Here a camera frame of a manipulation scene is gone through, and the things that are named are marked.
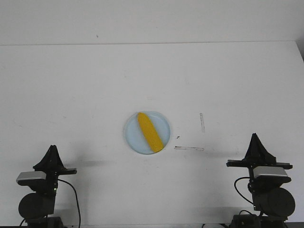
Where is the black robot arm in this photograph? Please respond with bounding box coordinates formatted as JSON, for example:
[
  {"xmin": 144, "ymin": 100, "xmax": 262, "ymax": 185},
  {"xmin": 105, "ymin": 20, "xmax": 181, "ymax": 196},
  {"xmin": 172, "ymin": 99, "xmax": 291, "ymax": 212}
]
[
  {"xmin": 16, "ymin": 145, "xmax": 77, "ymax": 228},
  {"xmin": 226, "ymin": 133, "xmax": 295, "ymax": 228}
]

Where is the clear tape strip horizontal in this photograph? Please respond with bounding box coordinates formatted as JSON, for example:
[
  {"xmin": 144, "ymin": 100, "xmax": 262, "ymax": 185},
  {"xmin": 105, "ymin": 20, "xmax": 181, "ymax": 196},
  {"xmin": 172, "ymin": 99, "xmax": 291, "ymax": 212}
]
[{"xmin": 174, "ymin": 146, "xmax": 204, "ymax": 151}]

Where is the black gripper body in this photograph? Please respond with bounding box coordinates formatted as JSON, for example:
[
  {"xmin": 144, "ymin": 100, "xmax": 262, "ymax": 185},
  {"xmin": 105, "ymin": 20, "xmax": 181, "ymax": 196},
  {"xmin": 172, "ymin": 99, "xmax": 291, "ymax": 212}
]
[
  {"xmin": 44, "ymin": 168, "xmax": 77, "ymax": 192},
  {"xmin": 226, "ymin": 160, "xmax": 293, "ymax": 190}
]

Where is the yellow corn cob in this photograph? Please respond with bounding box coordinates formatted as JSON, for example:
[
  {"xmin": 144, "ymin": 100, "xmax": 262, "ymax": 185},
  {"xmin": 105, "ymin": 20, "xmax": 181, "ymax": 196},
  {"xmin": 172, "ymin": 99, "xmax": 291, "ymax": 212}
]
[{"xmin": 137, "ymin": 112, "xmax": 164, "ymax": 153}]

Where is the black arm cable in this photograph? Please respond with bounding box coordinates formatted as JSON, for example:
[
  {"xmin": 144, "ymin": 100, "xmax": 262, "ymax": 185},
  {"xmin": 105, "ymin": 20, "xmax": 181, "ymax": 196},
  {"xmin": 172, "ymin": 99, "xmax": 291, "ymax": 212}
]
[
  {"xmin": 234, "ymin": 177, "xmax": 254, "ymax": 206},
  {"xmin": 57, "ymin": 180, "xmax": 81, "ymax": 226}
]

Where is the clear tape strip vertical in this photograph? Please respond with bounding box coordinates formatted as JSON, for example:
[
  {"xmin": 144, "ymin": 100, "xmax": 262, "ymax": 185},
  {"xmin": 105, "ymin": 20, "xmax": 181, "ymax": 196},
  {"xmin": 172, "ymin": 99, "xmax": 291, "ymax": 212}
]
[{"xmin": 199, "ymin": 113, "xmax": 205, "ymax": 133}]

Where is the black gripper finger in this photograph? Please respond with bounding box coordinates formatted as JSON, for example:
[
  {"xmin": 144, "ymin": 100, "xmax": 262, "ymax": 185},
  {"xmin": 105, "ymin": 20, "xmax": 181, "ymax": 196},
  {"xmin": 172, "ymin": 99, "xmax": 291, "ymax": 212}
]
[
  {"xmin": 53, "ymin": 145, "xmax": 64, "ymax": 169},
  {"xmin": 255, "ymin": 134, "xmax": 276, "ymax": 163},
  {"xmin": 244, "ymin": 133, "xmax": 256, "ymax": 161},
  {"xmin": 33, "ymin": 145, "xmax": 53, "ymax": 170}
]

